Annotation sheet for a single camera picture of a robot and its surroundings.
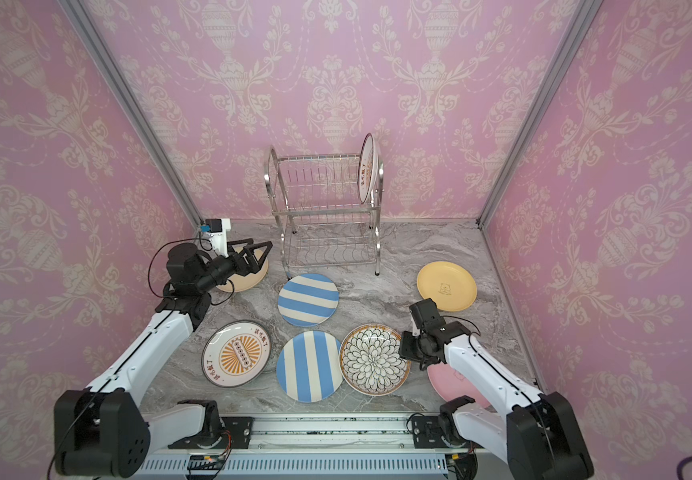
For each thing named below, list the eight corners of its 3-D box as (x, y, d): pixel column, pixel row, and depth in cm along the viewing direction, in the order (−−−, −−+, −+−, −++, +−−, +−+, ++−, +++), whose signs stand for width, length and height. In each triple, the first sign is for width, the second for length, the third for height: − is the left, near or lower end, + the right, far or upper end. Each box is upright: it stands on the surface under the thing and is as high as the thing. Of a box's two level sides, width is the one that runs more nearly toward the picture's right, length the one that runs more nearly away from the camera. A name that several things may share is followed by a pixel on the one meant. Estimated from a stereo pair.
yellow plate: (422, 311, 98) (423, 308, 96) (414, 265, 110) (415, 261, 108) (481, 311, 98) (483, 308, 96) (467, 265, 110) (469, 261, 108)
